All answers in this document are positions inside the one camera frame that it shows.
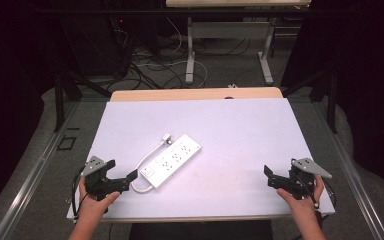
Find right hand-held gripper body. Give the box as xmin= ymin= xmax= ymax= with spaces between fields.
xmin=268 ymin=157 xmax=333 ymax=201

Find black floor socket plate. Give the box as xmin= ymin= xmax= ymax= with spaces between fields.
xmin=56 ymin=135 xmax=78 ymax=152

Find black metal stand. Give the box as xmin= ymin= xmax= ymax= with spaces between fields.
xmin=281 ymin=68 xmax=338 ymax=135
xmin=53 ymin=64 xmax=113 ymax=133

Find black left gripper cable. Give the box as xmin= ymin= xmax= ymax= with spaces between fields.
xmin=71 ymin=164 xmax=89 ymax=219

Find black curtain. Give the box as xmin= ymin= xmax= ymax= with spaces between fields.
xmin=280 ymin=0 xmax=384 ymax=192
xmin=0 ymin=0 xmax=63 ymax=223

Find white power strip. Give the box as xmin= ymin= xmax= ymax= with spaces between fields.
xmin=139 ymin=133 xmax=203 ymax=190

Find white metal desk frame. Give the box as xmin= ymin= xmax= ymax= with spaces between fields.
xmin=165 ymin=0 xmax=313 ymax=86

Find white power strip cable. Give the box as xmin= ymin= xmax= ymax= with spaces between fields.
xmin=130 ymin=139 xmax=166 ymax=194

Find person's right hand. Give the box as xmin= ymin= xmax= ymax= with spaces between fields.
xmin=276 ymin=175 xmax=325 ymax=216

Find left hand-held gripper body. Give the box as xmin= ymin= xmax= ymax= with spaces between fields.
xmin=81 ymin=155 xmax=130 ymax=201

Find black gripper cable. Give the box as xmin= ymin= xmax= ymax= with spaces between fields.
xmin=308 ymin=178 xmax=338 ymax=219
xmin=71 ymin=164 xmax=89 ymax=219

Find dark clothing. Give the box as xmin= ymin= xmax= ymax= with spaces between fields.
xmin=128 ymin=219 xmax=274 ymax=240

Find person's left hand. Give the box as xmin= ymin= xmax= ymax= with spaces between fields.
xmin=78 ymin=176 xmax=121 ymax=218

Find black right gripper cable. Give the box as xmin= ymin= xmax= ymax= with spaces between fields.
xmin=308 ymin=178 xmax=338 ymax=219

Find black computer case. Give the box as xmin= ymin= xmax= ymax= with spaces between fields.
xmin=59 ymin=14 xmax=132 ymax=78

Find aluminium floor rail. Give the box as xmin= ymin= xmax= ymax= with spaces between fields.
xmin=0 ymin=100 xmax=81 ymax=240
xmin=313 ymin=99 xmax=384 ymax=240

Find white table mat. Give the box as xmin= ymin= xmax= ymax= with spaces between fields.
xmin=67 ymin=97 xmax=336 ymax=221

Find wooden table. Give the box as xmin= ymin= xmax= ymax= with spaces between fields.
xmin=101 ymin=86 xmax=293 ymax=224

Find black floor cables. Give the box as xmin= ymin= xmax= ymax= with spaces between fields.
xmin=111 ymin=18 xmax=258 ymax=91

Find white floor cable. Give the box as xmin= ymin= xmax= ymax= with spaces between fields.
xmin=135 ymin=16 xmax=210 ymax=88

